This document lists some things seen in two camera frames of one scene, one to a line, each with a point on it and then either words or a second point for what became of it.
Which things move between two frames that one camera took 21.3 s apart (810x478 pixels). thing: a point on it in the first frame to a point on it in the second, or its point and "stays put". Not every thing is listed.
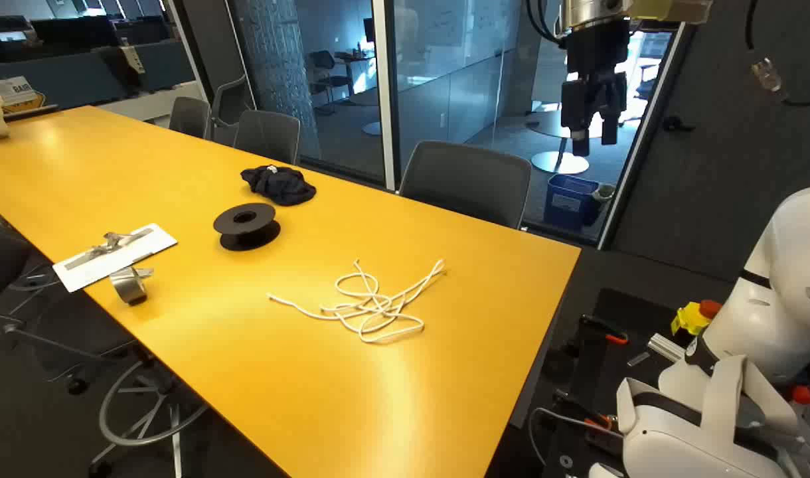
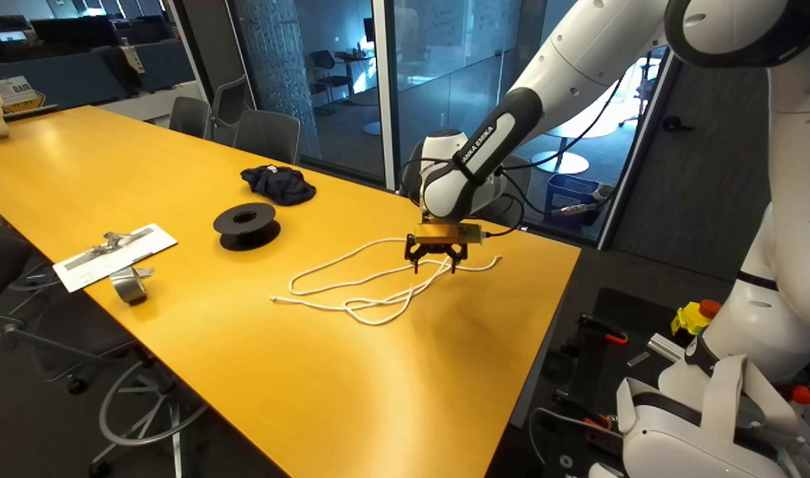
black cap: (279, 185) stays put
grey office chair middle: (275, 133) stays put
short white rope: (357, 296) to (365, 320)
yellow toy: (689, 318) stays put
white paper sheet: (112, 254) stays put
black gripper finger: (608, 126) to (454, 259)
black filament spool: (244, 226) stays put
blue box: (574, 203) stays put
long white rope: (398, 318) to (384, 279)
